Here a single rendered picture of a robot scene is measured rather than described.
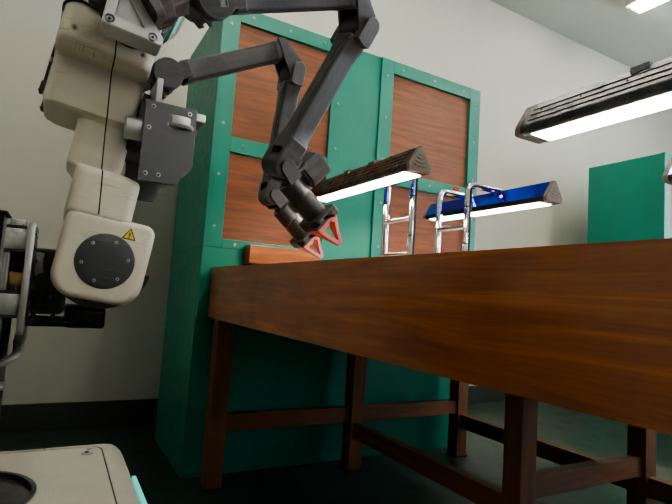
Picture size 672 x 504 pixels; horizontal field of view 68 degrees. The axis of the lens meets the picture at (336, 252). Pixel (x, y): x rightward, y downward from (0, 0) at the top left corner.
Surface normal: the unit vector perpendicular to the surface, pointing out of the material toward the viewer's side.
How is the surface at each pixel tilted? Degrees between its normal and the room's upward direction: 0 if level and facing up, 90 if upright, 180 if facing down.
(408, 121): 90
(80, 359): 90
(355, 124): 90
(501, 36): 90
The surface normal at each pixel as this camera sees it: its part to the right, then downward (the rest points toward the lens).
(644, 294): -0.87, -0.10
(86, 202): 0.49, -0.04
